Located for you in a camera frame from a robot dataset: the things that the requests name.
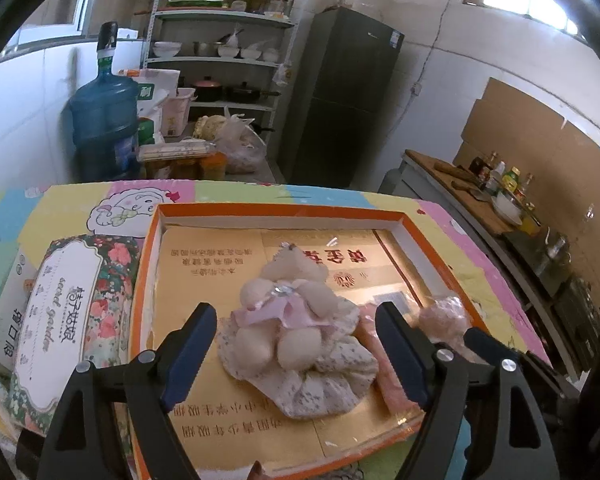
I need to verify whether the pink face mask pack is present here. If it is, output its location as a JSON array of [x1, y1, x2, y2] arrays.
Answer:
[[354, 302, 418, 415]]

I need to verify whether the white floral scrunchie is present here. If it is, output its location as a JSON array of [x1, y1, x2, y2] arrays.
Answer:
[[216, 299, 379, 419]]

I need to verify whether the pink dress plush bear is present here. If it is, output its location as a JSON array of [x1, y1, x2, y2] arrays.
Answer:
[[230, 243, 339, 376]]

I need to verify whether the pink item in plastic wrap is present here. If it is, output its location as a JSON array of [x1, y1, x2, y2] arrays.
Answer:
[[417, 296, 471, 351]]

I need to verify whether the floral tissue box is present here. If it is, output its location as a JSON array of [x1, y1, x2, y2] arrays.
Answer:
[[8, 235, 140, 436]]

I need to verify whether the green white box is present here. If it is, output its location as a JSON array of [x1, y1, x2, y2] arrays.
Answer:
[[0, 242, 38, 377]]

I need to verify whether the condiment bottles group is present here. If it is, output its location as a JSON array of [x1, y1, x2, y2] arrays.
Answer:
[[468, 152, 534, 226]]

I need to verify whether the orange shallow cardboard box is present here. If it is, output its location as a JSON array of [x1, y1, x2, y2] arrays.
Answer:
[[130, 203, 483, 479]]

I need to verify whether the wooden cutting board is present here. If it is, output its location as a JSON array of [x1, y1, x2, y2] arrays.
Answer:
[[402, 150, 516, 237]]

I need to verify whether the colourful cartoon bed sheet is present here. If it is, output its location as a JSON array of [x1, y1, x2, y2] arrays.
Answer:
[[0, 179, 552, 480]]

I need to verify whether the plastic bag with food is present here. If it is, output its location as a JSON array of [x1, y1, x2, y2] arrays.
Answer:
[[193, 107, 266, 174]]

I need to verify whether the blue water jug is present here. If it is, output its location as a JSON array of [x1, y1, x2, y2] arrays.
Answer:
[[68, 22, 140, 182]]

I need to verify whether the pink plastic bin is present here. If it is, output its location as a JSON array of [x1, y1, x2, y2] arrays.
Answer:
[[161, 88, 196, 138]]

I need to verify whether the dark grey refrigerator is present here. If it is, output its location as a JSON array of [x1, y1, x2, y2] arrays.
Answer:
[[277, 8, 404, 188]]

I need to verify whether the white rice sack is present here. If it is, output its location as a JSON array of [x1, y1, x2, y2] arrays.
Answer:
[[118, 68, 180, 145]]

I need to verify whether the metal kitchen shelf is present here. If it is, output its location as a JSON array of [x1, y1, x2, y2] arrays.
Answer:
[[142, 0, 306, 138]]

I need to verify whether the cardboard sheet on wall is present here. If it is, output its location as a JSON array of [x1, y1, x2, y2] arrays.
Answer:
[[454, 78, 600, 242]]

